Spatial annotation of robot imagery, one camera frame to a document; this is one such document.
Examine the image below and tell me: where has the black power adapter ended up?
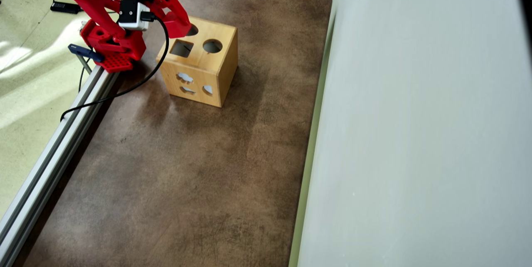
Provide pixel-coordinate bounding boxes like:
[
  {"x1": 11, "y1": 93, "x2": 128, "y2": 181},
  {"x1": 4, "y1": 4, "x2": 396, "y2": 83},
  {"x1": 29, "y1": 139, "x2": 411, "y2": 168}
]
[{"x1": 50, "y1": 2, "x2": 81, "y2": 14}]

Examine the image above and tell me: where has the aluminium extrusion rail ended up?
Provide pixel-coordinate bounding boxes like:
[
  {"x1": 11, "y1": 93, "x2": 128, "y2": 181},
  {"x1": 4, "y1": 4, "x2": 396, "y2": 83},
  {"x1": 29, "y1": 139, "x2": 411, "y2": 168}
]
[{"x1": 0, "y1": 64, "x2": 121, "y2": 267}]

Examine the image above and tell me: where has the wooden shape sorter box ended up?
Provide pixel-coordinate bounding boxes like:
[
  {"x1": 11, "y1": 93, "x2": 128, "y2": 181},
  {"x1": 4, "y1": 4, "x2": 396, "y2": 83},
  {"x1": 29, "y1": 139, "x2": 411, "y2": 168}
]
[{"x1": 156, "y1": 16, "x2": 239, "y2": 108}]

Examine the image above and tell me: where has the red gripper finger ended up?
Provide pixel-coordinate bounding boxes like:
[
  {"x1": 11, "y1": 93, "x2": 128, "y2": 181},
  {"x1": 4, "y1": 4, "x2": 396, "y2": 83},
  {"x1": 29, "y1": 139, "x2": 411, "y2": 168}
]
[{"x1": 163, "y1": 0, "x2": 193, "y2": 39}]

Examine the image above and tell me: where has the blue clamp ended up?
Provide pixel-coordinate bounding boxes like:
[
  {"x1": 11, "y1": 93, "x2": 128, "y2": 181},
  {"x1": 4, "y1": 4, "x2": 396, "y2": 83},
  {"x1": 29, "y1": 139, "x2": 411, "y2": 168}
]
[{"x1": 68, "y1": 44, "x2": 105, "y2": 74}]

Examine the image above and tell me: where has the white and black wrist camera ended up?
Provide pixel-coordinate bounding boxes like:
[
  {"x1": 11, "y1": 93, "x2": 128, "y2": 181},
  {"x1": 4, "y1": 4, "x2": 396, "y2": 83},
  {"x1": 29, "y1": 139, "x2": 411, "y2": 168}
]
[{"x1": 118, "y1": 0, "x2": 151, "y2": 31}]

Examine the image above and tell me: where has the black camera usb cable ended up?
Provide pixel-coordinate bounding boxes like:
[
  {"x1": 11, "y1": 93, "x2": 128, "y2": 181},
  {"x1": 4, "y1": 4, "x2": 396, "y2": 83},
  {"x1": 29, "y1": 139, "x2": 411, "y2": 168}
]
[{"x1": 60, "y1": 11, "x2": 170, "y2": 122}]

